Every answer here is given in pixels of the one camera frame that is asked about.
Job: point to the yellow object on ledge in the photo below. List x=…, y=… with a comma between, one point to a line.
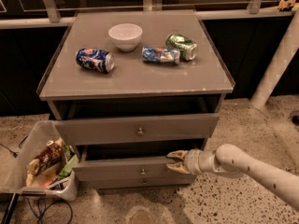
x=286, y=5

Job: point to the metal railing frame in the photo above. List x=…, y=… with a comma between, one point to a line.
x=16, y=14

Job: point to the grey drawer cabinet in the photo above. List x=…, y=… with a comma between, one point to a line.
x=135, y=88

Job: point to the grey bottom drawer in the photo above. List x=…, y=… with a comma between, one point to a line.
x=142, y=182

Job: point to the grey top drawer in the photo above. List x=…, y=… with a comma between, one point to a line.
x=136, y=129

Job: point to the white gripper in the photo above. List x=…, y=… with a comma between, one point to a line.
x=192, y=161

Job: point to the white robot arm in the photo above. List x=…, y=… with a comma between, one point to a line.
x=231, y=161

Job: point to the white ceramic bowl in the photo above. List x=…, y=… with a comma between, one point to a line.
x=125, y=36

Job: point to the brown snack bag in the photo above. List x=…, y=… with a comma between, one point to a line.
x=48, y=157

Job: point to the green snack packet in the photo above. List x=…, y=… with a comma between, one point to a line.
x=66, y=171

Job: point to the dark blue soda can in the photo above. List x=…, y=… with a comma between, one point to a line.
x=95, y=59

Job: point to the grey drawer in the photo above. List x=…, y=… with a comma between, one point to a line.
x=136, y=129
x=142, y=182
x=129, y=161

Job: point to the green soda can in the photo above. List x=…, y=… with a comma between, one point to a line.
x=187, y=47

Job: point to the white diagonal pole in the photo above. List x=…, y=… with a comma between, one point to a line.
x=288, y=46

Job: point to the crushed light blue can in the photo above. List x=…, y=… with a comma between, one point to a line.
x=155, y=55

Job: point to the clear plastic bin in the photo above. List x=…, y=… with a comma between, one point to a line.
x=46, y=183

